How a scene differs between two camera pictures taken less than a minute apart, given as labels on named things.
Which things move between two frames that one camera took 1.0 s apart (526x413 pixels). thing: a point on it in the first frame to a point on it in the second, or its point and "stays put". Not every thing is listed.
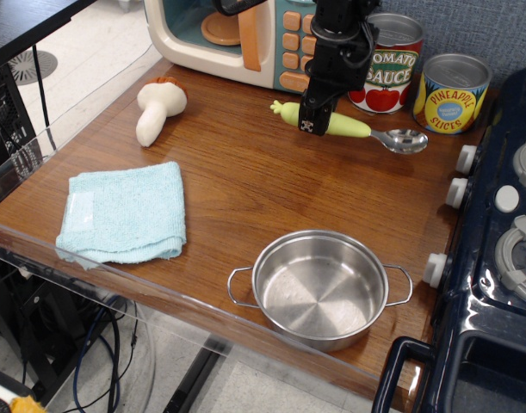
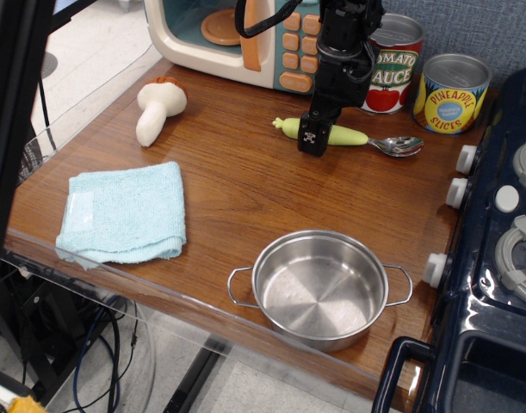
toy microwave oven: x=270 y=43 stays put
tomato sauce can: x=393 y=65 stays put
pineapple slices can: x=451 y=92 stays put
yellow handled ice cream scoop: x=405 y=141 to x=342 y=135
